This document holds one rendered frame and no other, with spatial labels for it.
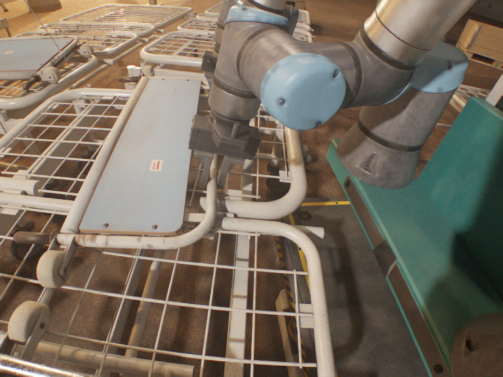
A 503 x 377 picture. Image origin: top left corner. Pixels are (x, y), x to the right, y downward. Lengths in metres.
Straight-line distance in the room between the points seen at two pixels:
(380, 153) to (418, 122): 0.09
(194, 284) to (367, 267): 0.59
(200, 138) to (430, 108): 0.42
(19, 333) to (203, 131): 0.42
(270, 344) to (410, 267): 0.58
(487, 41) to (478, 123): 5.50
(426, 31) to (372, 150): 0.29
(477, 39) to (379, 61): 5.68
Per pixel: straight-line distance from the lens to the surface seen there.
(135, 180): 0.60
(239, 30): 0.41
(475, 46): 6.06
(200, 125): 0.49
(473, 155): 0.60
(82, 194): 0.60
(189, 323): 0.97
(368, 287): 0.76
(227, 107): 0.44
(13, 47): 1.68
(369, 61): 0.38
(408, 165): 0.62
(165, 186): 0.57
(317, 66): 0.30
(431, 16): 0.36
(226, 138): 0.41
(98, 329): 1.04
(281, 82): 0.30
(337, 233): 0.82
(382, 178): 0.60
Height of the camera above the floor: 0.92
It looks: 45 degrees down
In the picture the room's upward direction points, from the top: 5 degrees clockwise
